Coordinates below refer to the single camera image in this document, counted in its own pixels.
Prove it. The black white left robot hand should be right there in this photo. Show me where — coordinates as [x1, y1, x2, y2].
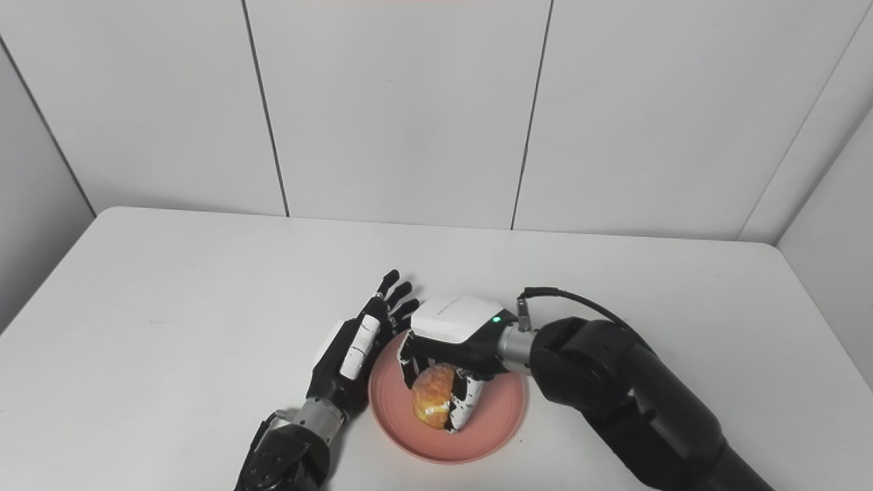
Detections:
[306, 269, 421, 417]

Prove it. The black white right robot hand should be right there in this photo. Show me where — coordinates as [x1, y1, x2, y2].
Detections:
[397, 295, 519, 434]

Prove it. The golden cream puff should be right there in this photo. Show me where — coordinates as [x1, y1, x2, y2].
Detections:
[411, 363, 459, 431]

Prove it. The pink round plate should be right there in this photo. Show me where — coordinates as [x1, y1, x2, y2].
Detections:
[368, 331, 529, 465]

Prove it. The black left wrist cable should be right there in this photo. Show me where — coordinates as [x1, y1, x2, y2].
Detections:
[249, 409, 294, 464]

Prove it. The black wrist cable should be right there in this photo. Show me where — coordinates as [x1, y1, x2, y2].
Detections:
[249, 409, 294, 464]
[516, 287, 635, 335]

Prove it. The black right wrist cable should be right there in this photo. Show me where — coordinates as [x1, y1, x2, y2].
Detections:
[516, 287, 635, 335]

